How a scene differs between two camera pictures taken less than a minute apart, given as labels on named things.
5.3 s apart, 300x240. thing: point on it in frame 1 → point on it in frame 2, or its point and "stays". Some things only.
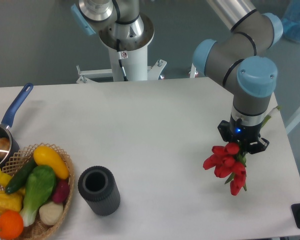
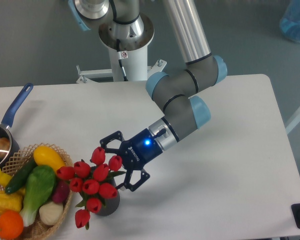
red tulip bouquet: x=227 y=161 → x=93 y=182
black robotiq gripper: x=244 y=134 → x=136 y=152
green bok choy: x=40 y=186 stays
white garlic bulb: x=51 y=213 stays
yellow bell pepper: x=1 y=201 stays
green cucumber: x=20 y=177 stays
